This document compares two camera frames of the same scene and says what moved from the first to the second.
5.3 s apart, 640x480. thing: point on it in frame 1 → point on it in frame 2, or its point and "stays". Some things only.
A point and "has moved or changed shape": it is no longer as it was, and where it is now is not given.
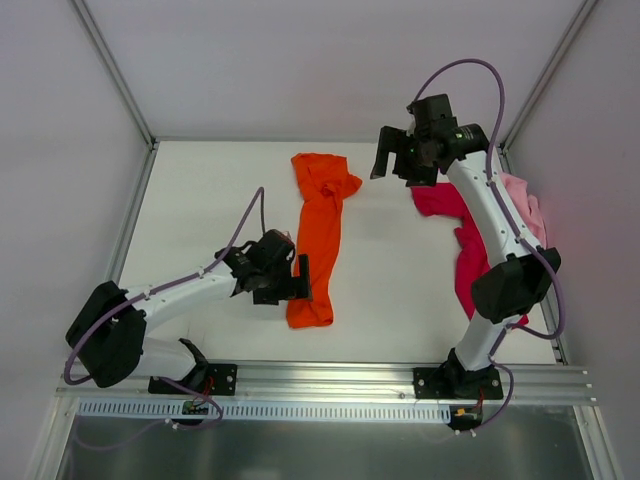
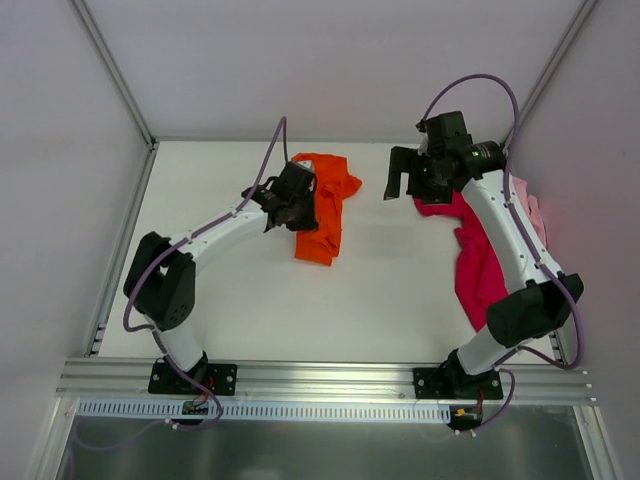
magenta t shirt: x=443 y=198 stays
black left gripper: x=279 y=288 → x=298 y=216
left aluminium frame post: x=116 y=72 stays
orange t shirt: x=322 y=181 has moved or changed shape
